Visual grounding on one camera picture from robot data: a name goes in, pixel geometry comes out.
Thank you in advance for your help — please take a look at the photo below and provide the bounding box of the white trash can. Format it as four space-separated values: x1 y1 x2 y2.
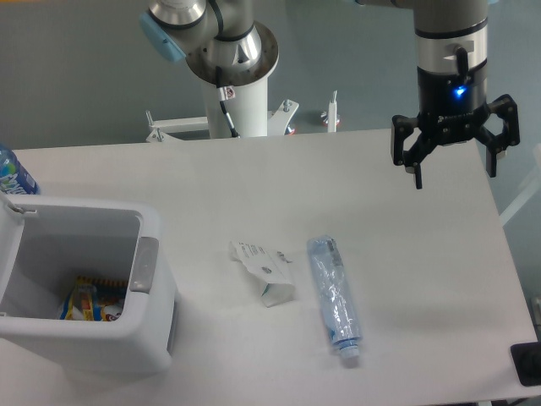
1 195 178 373

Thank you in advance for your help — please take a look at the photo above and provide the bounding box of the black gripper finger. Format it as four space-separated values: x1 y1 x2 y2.
391 113 440 190
474 94 519 178

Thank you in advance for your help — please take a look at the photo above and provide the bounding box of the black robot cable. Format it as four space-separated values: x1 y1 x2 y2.
214 65 242 140

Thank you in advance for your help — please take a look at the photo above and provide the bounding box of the crushed clear plastic bottle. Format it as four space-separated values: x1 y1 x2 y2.
307 235 363 369

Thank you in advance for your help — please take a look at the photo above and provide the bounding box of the blue labelled water bottle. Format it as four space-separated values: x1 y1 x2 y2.
1 145 41 195

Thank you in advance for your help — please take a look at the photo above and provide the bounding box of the black clamp at table edge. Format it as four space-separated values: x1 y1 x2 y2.
510 342 540 387

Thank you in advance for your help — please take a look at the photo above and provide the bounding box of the torn white paper carton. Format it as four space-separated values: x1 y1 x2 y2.
229 240 295 308

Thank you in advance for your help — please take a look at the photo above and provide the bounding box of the white frame bar right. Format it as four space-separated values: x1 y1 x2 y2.
500 144 540 227

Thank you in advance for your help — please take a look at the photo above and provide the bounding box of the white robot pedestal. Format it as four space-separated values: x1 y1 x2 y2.
186 21 279 139

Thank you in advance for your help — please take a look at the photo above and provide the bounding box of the white levelling foot post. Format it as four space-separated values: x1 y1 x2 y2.
320 90 341 133

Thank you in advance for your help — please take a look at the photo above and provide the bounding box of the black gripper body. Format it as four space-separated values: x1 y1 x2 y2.
416 65 487 147

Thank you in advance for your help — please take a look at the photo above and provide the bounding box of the colourful snack wrapper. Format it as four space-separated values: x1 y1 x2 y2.
57 276 128 321

